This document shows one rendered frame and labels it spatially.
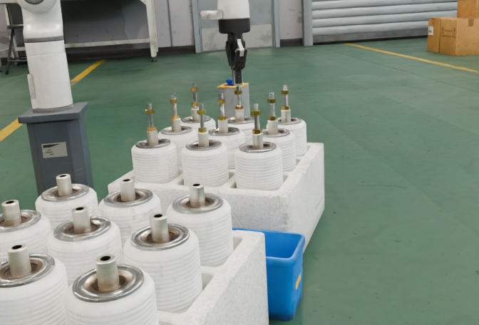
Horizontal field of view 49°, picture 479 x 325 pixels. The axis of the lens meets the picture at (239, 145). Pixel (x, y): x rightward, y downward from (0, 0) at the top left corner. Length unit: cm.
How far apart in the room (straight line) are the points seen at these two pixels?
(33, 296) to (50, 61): 83
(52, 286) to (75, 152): 78
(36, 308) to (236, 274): 26
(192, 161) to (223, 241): 33
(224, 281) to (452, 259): 61
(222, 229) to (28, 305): 28
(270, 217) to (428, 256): 36
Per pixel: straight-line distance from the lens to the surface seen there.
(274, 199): 101
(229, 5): 126
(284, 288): 93
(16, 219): 82
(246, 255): 79
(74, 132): 138
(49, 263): 67
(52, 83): 138
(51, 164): 140
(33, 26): 141
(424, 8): 690
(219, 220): 76
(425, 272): 114
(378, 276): 111
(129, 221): 81
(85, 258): 72
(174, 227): 71
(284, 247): 101
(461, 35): 487
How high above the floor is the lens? 53
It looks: 15 degrees down
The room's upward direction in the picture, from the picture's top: 3 degrees counter-clockwise
